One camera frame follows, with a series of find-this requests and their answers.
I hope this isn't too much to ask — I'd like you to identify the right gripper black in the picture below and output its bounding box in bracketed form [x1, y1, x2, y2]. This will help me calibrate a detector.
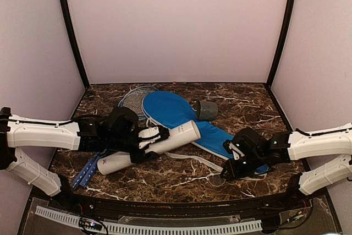
[221, 151, 266, 180]

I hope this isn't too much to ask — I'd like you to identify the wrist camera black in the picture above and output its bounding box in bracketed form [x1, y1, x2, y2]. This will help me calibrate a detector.
[232, 127, 269, 157]
[105, 106, 139, 135]

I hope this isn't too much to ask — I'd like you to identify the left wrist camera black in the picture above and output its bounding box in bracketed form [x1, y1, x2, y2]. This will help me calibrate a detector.
[105, 106, 139, 135]

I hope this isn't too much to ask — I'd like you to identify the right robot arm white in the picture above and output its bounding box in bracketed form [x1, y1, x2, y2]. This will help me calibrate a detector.
[221, 123, 351, 210]

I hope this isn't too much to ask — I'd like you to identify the grey tube cap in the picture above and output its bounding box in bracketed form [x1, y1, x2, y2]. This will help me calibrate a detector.
[195, 101, 218, 121]

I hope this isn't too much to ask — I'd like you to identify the white slotted cable duct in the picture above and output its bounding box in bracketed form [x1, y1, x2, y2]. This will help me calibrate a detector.
[35, 206, 262, 234]

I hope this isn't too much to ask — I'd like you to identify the clear plastic disc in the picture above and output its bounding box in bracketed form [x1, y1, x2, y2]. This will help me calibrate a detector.
[208, 175, 226, 187]

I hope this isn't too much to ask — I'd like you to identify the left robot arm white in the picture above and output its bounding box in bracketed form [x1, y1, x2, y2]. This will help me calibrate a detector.
[1, 107, 170, 211]

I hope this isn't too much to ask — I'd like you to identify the blue racket cover bag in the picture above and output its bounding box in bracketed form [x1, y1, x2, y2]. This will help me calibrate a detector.
[142, 91, 271, 182]

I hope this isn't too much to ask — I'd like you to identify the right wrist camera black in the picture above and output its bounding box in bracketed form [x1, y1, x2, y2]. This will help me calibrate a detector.
[232, 127, 269, 157]

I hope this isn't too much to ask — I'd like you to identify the blue badminton racket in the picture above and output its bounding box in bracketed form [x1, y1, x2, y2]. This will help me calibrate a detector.
[71, 85, 160, 190]
[79, 160, 98, 188]

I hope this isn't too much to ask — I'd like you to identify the white shuttlecock tube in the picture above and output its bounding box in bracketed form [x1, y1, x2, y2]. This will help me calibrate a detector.
[97, 121, 201, 175]

